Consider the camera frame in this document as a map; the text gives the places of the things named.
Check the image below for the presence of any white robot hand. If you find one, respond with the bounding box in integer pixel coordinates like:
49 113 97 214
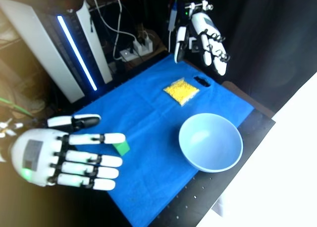
174 10 231 76
9 114 126 191

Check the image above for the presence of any bag of yellow corn kernels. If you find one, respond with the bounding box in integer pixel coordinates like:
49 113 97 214
162 77 200 107

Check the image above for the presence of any green block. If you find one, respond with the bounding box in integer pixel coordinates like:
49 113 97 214
112 139 131 156

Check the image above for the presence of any small black object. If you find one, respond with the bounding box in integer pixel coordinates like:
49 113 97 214
193 75 211 88

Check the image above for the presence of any white power strip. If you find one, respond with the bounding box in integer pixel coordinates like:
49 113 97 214
132 35 154 55

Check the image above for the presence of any white power adapter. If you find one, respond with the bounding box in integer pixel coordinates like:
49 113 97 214
119 48 139 62

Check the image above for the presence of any blue cloth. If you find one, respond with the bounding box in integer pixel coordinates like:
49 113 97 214
71 53 256 227

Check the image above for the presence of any white tower with blue light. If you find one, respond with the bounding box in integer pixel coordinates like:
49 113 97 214
0 0 113 104

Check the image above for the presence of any light blue bowl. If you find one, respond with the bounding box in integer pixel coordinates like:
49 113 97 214
178 113 244 174

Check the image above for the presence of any green cable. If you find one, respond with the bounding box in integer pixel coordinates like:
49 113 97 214
0 97 34 118

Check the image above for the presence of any white looped cable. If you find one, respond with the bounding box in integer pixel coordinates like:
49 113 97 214
112 0 124 61

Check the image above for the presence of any long white cable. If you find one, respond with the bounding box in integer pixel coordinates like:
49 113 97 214
88 0 138 40

